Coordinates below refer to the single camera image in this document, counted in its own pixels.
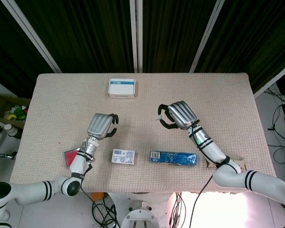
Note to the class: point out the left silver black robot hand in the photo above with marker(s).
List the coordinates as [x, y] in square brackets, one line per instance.
[98, 124]

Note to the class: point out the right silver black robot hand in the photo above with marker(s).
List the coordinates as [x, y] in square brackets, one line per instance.
[181, 114]

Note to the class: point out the small white cap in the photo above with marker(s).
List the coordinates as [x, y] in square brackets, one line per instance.
[158, 117]

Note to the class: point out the clear plastic tube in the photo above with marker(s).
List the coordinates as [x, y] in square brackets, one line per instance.
[123, 126]

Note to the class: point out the beige woven tablecloth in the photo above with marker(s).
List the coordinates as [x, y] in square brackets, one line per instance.
[142, 111]

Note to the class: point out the small white blue carton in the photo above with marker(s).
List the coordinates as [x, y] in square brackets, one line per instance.
[123, 157]

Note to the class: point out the white box with blue stripe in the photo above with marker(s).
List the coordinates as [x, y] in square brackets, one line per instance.
[121, 89]

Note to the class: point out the red tray with grey rim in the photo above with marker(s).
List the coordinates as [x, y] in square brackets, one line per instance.
[70, 158]

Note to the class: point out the long blue snack package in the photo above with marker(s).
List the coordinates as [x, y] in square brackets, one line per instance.
[173, 158]

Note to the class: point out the orange floor object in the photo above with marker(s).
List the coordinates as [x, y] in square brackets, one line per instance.
[97, 196]

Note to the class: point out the brown cardboard piece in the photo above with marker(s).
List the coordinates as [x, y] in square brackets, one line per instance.
[240, 164]

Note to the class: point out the dark bottle with white cap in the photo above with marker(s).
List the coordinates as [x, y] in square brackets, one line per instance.
[13, 131]

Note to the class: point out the open brown cardboard box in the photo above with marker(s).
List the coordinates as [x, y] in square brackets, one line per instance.
[4, 102]

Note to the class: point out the white robot torso base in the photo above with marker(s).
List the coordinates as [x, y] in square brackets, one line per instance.
[139, 213]

